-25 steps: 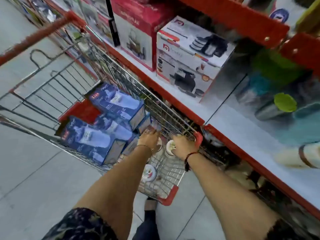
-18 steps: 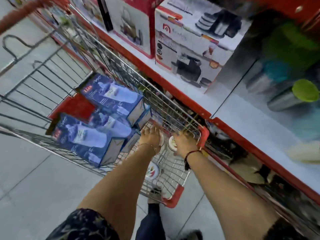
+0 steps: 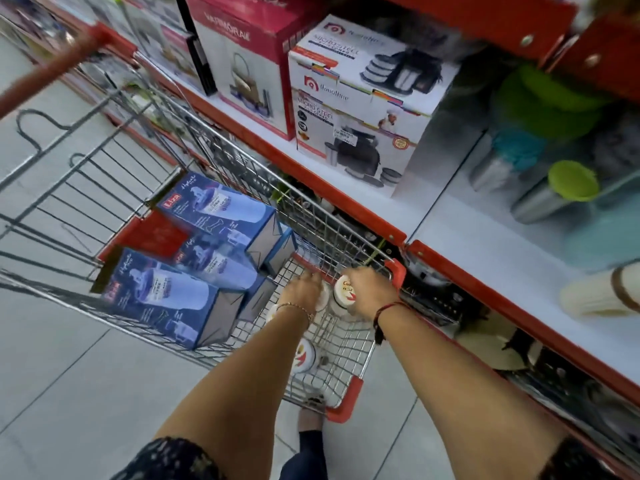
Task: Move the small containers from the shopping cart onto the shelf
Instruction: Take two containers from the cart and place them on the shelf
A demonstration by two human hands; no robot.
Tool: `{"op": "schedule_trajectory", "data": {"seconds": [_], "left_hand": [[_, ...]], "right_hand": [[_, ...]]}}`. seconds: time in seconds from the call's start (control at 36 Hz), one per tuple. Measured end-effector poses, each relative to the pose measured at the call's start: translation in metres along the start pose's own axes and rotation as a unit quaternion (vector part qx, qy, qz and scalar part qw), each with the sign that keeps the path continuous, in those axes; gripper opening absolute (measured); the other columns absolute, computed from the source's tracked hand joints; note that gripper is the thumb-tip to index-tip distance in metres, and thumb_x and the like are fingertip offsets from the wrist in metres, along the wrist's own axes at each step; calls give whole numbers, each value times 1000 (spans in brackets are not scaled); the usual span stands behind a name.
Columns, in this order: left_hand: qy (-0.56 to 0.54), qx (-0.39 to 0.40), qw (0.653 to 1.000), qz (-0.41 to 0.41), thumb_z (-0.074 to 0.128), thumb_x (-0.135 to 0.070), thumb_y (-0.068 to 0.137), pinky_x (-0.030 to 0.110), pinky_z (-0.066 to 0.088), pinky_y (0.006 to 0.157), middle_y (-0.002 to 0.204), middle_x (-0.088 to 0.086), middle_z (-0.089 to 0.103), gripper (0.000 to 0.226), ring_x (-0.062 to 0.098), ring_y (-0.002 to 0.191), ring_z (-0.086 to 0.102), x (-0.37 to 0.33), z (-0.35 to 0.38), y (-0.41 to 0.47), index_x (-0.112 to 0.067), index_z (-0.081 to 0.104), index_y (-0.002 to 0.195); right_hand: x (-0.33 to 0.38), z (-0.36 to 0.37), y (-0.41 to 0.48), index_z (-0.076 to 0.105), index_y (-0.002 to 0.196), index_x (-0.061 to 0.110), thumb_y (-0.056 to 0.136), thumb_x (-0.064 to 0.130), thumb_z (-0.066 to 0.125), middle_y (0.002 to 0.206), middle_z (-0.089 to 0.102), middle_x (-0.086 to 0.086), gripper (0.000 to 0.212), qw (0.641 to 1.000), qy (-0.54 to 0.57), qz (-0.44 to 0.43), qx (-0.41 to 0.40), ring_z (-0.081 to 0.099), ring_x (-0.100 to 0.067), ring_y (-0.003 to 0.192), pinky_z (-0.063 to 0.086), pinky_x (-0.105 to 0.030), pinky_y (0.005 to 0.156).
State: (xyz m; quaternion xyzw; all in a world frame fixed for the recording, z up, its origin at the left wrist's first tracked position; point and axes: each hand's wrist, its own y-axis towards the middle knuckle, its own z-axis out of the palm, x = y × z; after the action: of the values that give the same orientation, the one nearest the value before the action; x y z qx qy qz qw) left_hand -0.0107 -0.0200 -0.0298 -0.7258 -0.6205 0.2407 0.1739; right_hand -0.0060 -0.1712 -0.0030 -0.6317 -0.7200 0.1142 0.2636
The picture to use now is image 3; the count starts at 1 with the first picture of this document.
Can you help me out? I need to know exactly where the person's left hand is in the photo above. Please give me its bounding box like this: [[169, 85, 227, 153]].
[[277, 272, 324, 317]]

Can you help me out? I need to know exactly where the person's right hand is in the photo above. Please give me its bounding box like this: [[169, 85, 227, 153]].
[[342, 267, 402, 321]]

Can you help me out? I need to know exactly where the person's right forearm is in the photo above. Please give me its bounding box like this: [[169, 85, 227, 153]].
[[375, 303, 570, 480]]

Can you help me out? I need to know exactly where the person's left forearm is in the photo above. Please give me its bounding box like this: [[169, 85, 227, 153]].
[[154, 305, 314, 476]]

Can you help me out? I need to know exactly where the small blue box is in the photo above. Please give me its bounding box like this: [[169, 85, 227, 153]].
[[262, 224, 299, 276]]

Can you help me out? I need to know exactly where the dark appliance on lower shelf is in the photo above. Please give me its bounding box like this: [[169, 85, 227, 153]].
[[400, 252, 483, 328]]

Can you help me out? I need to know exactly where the blue bottle box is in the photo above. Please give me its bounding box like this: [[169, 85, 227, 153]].
[[174, 230, 279, 322], [90, 247, 247, 351], [155, 172, 284, 269]]

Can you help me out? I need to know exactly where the red edged white store shelf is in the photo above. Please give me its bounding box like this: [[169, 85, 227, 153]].
[[0, 0, 640, 480]]

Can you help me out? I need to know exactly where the person's foot in sandal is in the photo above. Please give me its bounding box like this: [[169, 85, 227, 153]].
[[298, 395, 327, 434]]

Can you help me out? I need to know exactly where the flat red box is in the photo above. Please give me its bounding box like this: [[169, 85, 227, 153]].
[[97, 209, 192, 263]]

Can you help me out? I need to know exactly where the white lunch box set carton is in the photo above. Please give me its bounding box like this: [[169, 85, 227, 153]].
[[288, 14, 462, 198]]

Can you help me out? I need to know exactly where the person's leg in dark trousers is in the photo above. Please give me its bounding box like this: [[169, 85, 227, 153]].
[[279, 430, 330, 480]]

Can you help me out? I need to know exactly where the steel bottle with teal lid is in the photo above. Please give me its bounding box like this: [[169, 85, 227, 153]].
[[469, 126, 550, 193]]

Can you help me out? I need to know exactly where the steel bottle with green lid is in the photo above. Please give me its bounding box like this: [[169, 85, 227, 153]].
[[510, 160, 602, 225]]

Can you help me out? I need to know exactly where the dark patterned sleeve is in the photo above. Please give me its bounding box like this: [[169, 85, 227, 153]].
[[110, 437, 227, 480]]

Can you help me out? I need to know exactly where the white ribbed container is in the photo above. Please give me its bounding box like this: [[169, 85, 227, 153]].
[[559, 261, 640, 319]]

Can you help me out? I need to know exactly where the red and white appliance carton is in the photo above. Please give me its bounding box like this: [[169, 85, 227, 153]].
[[184, 0, 328, 142]]

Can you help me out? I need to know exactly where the large green lidded container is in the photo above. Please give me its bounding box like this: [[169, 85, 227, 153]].
[[491, 64, 615, 142]]

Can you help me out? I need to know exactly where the cookware carton with black edge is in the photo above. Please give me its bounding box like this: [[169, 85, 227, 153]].
[[122, 0, 219, 97]]

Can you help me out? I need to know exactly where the row of cartons on shelf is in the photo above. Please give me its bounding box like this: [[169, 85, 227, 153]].
[[0, 0, 132, 70]]

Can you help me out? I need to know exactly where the thin gold bracelet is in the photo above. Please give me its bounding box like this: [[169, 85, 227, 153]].
[[275, 302, 316, 326]]

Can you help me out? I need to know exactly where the red and black thread bracelet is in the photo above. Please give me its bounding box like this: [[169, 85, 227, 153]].
[[372, 300, 412, 346]]

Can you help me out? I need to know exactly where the metal wire shopping cart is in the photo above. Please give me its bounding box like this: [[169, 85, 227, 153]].
[[0, 24, 408, 424]]

